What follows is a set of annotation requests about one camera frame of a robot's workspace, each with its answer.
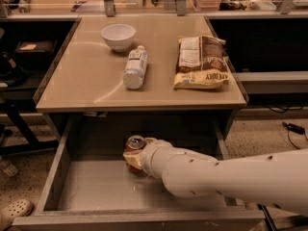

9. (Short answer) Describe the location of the white perforated clog shoe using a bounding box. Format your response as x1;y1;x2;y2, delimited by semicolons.
0;199;34;231

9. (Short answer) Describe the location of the white ceramic bowl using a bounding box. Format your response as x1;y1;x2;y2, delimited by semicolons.
101;24;137;52

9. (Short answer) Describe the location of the black side table frame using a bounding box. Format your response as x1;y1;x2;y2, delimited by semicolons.
0;83;59;156

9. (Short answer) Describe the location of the red coke can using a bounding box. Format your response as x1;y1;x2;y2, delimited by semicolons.
123;135;146;173

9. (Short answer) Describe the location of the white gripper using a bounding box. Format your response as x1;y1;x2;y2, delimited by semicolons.
123;138;174;178

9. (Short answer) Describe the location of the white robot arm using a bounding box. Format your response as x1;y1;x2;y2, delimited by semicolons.
123;137;308;216

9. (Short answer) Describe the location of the brown and yellow chip bag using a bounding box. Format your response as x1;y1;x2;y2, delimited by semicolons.
173;36;229;90

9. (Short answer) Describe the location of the white plastic bottle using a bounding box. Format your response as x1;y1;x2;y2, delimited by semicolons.
123;45;148;90

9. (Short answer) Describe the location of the black box on shelf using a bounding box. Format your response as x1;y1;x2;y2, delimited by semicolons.
13;40;56;70

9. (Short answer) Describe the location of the black bar on floor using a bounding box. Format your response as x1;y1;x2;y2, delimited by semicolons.
258;205;278;231

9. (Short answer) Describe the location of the open grey top drawer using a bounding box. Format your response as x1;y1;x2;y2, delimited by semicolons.
13;114;264;231

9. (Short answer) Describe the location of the black floor cable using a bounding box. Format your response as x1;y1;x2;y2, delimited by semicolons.
264;104;308;151

